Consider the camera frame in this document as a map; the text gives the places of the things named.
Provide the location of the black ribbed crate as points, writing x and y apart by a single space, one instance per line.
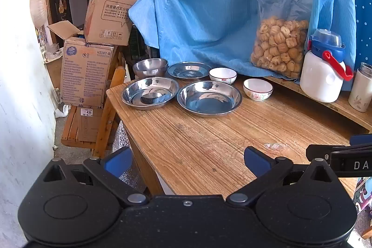
136 43

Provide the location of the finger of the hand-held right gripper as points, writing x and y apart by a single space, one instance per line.
361 140
318 152

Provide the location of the stainless steel bowl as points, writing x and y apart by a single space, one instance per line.
149 68

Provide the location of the dark blue dotted cloth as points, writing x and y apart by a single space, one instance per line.
361 4

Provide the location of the colourful patterned cloth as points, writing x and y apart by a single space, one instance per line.
363 195

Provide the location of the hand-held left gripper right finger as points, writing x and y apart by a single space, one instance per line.
257 160

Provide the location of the stainless steel plate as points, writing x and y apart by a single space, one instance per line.
209 99
149 94
189 70

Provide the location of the white round fan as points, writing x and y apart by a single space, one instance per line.
37 8

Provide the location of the clear bag of biscuits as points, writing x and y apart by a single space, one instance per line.
280 44

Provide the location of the cream floral tumbler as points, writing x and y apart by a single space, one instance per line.
360 91

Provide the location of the open brown cardboard box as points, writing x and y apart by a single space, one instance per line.
107 21

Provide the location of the white red-rimmed ceramic bowl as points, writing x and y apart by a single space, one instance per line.
223 75
258 88

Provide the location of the white bottle with blue lid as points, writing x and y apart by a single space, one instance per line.
319 76

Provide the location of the cardboard box with blue logo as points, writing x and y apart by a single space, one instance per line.
84 73

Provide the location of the white rag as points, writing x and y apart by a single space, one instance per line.
62 111

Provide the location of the small labelled cardboard box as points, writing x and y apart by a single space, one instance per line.
88 123

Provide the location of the wooden shelf riser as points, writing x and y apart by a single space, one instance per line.
334 111

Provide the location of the silver bubble wrap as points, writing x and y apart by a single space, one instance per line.
125 137

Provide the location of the light blue cloth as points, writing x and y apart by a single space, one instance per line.
203 4

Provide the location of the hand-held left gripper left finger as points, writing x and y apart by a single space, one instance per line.
119 162

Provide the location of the wooden chair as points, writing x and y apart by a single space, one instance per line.
107 117

